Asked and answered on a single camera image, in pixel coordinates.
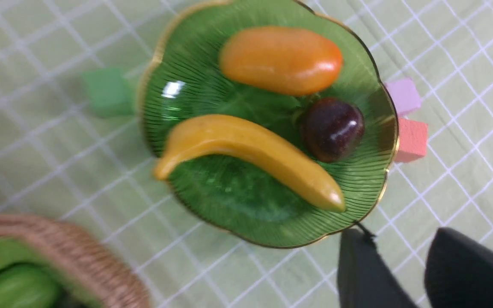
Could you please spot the pink foam cube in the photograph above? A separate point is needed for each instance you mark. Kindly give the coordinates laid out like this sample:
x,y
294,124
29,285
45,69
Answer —
x,y
404,95

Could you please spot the woven rattan basket green lining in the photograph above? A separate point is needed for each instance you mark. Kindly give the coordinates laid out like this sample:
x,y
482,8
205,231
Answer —
x,y
83,266

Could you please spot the orange mango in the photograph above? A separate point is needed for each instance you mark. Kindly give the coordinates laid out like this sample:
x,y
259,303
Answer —
x,y
285,60

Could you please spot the green checked tablecloth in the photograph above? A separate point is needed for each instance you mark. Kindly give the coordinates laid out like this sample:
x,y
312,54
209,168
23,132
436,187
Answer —
x,y
58,160

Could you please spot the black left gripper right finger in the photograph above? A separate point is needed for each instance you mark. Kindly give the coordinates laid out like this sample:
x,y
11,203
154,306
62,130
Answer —
x,y
459,272

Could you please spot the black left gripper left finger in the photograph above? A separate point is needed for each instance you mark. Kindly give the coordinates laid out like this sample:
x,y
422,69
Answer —
x,y
363,278

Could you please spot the yellow banana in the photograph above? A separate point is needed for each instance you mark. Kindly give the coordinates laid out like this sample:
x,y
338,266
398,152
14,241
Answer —
x,y
237,137

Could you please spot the dark purple mangosteen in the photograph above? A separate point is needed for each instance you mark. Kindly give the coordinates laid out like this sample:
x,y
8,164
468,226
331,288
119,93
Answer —
x,y
331,129

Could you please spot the orange foam cube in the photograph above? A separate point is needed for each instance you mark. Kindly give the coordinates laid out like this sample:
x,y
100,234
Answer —
x,y
412,140

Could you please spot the green cucumber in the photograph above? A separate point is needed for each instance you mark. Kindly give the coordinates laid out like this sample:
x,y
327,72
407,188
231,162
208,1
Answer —
x,y
27,286

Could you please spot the green foam cube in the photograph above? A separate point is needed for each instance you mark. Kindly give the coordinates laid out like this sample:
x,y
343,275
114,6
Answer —
x,y
109,92

